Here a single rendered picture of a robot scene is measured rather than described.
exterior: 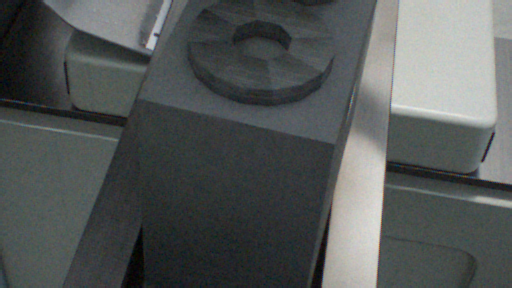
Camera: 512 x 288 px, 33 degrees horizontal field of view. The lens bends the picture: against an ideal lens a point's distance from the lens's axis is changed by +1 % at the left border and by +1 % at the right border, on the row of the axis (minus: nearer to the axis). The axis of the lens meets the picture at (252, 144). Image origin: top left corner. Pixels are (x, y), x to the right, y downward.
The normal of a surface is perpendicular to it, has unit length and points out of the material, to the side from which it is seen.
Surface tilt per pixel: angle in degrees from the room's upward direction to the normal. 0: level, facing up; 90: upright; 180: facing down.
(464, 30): 0
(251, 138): 90
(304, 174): 90
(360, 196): 0
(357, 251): 0
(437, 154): 90
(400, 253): 90
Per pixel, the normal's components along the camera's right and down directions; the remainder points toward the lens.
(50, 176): -0.16, 0.71
